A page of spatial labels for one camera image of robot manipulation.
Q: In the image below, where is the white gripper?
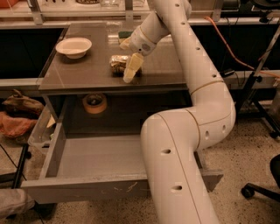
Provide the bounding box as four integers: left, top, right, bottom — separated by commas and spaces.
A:
120, 26, 157, 83

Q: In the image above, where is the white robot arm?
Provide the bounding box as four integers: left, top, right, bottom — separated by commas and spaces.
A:
121, 0, 235, 224

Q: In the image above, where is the open grey top drawer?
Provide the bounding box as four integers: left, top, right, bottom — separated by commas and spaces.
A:
22, 92, 224, 205

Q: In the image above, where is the green yellow sponge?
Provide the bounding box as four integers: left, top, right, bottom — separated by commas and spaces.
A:
118, 31, 131, 43

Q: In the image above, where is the white bowl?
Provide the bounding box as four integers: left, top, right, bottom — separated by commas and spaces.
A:
55, 38, 92, 60

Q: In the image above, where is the brown tape roll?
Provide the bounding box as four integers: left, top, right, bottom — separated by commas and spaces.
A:
82, 94, 107, 115

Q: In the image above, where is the black power adapter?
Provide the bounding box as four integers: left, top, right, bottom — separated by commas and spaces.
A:
220, 68, 235, 78

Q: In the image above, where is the brown bag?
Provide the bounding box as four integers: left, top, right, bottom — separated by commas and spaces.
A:
2, 89, 44, 117

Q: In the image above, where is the clear plastic bin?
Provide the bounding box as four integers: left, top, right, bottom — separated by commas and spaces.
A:
28, 106, 56, 154

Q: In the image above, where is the orange cloth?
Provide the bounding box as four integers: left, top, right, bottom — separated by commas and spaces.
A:
0, 111, 37, 138

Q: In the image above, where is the black stand leg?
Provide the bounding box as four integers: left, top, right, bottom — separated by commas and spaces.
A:
11, 144, 32, 189

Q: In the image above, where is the black office chair base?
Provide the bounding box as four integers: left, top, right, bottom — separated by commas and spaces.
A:
241, 153, 280, 203

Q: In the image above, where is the orange cable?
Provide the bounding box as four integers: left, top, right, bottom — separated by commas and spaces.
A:
203, 16, 280, 79

